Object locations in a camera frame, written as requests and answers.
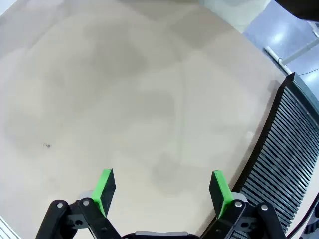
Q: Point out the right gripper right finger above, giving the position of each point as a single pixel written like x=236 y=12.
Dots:
x=219 y=194

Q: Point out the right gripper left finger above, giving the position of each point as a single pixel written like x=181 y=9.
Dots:
x=104 y=191

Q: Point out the black slotted PCB rack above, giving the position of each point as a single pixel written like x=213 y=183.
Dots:
x=281 y=154

